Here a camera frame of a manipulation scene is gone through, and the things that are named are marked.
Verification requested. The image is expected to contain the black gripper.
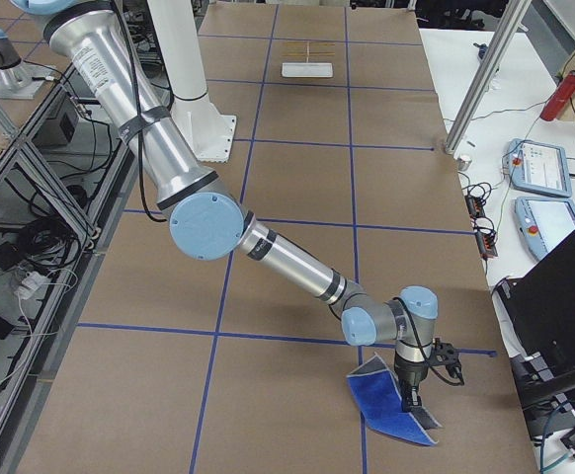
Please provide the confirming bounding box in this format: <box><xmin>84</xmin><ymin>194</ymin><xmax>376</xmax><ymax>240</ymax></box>
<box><xmin>394</xmin><ymin>358</ymin><xmax>428</xmax><ymax>412</ymax></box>

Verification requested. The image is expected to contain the blue and grey towel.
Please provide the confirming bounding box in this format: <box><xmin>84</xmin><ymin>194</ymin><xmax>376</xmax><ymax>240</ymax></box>
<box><xmin>347</xmin><ymin>354</ymin><xmax>441</xmax><ymax>446</ymax></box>

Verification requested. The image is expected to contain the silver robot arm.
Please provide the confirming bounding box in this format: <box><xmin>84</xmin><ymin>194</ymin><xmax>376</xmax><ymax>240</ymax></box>
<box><xmin>16</xmin><ymin>1</ymin><xmax>437</xmax><ymax>412</ymax></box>

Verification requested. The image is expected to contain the white wooden towel rack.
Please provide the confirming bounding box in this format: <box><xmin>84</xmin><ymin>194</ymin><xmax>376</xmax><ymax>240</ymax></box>
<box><xmin>281</xmin><ymin>40</ymin><xmax>335</xmax><ymax>79</ymax></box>

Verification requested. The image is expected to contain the black monitor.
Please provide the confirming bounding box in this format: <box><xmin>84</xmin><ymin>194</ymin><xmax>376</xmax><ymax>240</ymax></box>
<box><xmin>494</xmin><ymin>229</ymin><xmax>575</xmax><ymax>435</ymax></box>

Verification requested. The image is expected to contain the black power strip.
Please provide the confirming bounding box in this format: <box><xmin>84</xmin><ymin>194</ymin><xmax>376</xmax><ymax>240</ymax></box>
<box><xmin>464</xmin><ymin>196</ymin><xmax>498</xmax><ymax>260</ymax></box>

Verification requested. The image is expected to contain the lower teach pendant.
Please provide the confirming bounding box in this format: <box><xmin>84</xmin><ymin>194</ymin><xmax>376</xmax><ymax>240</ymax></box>
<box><xmin>515</xmin><ymin>197</ymin><xmax>575</xmax><ymax>261</ymax></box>

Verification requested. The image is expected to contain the teach pendant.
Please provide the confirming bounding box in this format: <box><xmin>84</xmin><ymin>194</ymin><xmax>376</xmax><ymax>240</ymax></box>
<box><xmin>515</xmin><ymin>197</ymin><xmax>575</xmax><ymax>261</ymax></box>
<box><xmin>503</xmin><ymin>138</ymin><xmax>572</xmax><ymax>198</ymax></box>

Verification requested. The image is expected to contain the upper teach pendant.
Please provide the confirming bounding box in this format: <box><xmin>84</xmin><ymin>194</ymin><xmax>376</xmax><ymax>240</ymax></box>
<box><xmin>503</xmin><ymin>138</ymin><xmax>572</xmax><ymax>198</ymax></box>

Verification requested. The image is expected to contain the red cylinder bottle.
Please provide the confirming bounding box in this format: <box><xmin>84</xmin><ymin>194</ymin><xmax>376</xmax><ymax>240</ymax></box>
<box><xmin>539</xmin><ymin>70</ymin><xmax>575</xmax><ymax>121</ymax></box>

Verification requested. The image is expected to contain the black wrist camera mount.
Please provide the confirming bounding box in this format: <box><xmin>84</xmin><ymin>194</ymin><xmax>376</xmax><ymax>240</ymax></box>
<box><xmin>428</xmin><ymin>338</ymin><xmax>465</xmax><ymax>386</ymax></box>

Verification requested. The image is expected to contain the aluminium frame post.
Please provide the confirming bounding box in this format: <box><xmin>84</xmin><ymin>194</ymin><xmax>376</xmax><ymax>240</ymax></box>
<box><xmin>444</xmin><ymin>0</ymin><xmax>532</xmax><ymax>155</ymax></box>

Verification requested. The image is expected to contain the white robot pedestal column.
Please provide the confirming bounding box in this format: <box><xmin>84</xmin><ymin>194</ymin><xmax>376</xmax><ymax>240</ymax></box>
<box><xmin>148</xmin><ymin>0</ymin><xmax>237</xmax><ymax>163</ymax></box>

